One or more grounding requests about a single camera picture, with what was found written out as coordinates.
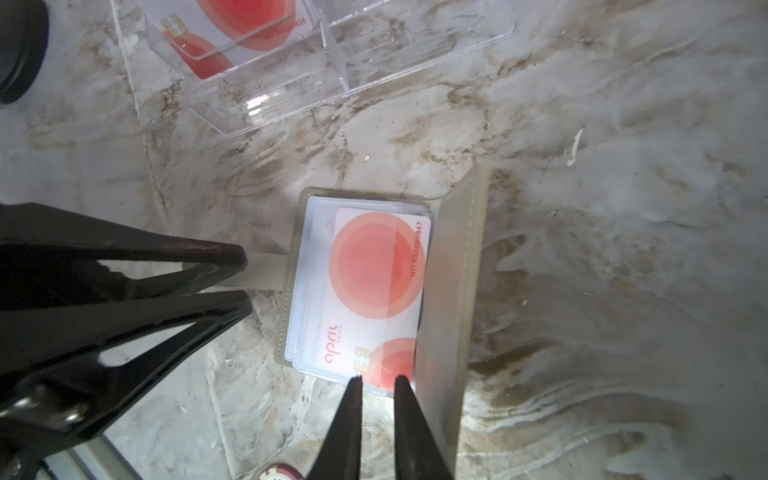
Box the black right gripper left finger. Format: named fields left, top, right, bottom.
left=306, top=376, right=363, bottom=480

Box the clear acrylic card box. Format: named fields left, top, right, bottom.
left=113, top=1, right=517, bottom=137

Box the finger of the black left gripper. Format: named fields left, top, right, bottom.
left=1, top=203, right=247, bottom=309
left=1, top=291, right=252, bottom=462

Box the red circle credit card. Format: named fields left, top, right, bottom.
left=303, top=208, right=431, bottom=392

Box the red card in box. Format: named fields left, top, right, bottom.
left=138, top=0, right=318, bottom=80

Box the black microphone stand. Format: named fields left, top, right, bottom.
left=1, top=0, right=50, bottom=105

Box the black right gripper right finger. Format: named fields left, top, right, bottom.
left=394, top=375, right=453, bottom=480

